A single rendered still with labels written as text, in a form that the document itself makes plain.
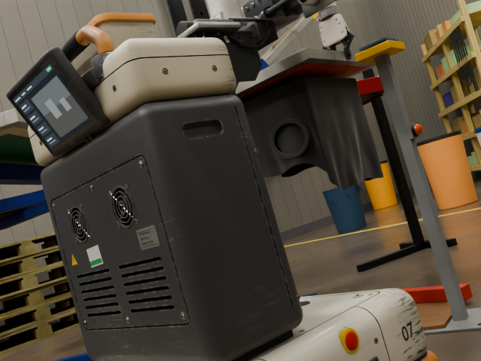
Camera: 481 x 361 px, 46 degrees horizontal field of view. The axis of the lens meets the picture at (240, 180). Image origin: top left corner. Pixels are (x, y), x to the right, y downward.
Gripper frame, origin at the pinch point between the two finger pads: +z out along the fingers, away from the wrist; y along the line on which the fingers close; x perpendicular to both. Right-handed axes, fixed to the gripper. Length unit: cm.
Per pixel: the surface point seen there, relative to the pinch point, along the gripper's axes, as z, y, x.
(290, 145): 27.0, -20.7, -21.6
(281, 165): 32.5, -27.3, -20.9
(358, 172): 43.5, -9.7, 2.5
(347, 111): 19.5, -7.5, 5.0
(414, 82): -97, -252, 820
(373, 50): 7.4, 19.4, -18.5
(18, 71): -170, -415, 148
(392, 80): 18.3, 20.5, -14.0
